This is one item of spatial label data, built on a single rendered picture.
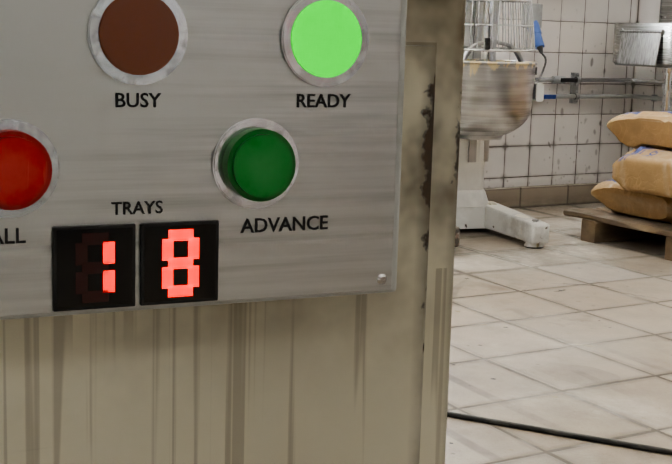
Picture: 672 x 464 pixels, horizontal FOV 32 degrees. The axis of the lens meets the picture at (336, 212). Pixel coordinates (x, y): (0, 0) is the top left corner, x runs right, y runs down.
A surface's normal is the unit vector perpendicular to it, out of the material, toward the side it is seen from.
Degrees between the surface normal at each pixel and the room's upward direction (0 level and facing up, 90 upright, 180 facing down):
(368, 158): 90
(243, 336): 90
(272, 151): 90
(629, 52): 81
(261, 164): 90
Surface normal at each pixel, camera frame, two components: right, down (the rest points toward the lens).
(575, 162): 0.50, 0.15
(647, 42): -0.85, -0.11
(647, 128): -0.84, 0.25
